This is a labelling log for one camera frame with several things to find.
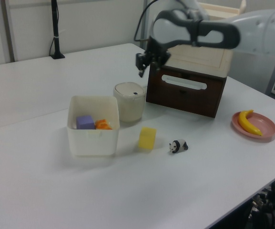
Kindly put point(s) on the small panda figurine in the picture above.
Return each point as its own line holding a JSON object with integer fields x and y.
{"x": 178, "y": 146}

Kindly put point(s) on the grey metal frame post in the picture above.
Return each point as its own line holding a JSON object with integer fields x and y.
{"x": 8, "y": 31}

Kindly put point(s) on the black pole stand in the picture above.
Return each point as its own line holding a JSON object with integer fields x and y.
{"x": 55, "y": 35}

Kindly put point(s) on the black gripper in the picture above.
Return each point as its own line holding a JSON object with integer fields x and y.
{"x": 157, "y": 52}

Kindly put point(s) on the yellow foam block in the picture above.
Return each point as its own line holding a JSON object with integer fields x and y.
{"x": 147, "y": 139}

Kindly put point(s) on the dark wooden drawer box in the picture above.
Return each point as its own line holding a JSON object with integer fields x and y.
{"x": 187, "y": 102}

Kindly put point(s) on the orange toy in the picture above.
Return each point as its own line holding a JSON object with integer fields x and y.
{"x": 102, "y": 125}

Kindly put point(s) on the pink round plate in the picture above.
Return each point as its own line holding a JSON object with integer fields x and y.
{"x": 264, "y": 124}

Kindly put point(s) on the yellow toy banana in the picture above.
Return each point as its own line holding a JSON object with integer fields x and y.
{"x": 245, "y": 125}

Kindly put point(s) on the white plastic storage bin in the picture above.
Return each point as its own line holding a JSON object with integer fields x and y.
{"x": 92, "y": 143}

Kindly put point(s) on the small cream trash can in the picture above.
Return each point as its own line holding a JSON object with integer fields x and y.
{"x": 130, "y": 109}

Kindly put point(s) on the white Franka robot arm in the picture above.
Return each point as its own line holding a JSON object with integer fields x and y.
{"x": 258, "y": 28}

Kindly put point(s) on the purple foam block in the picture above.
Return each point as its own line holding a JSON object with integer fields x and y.
{"x": 85, "y": 122}

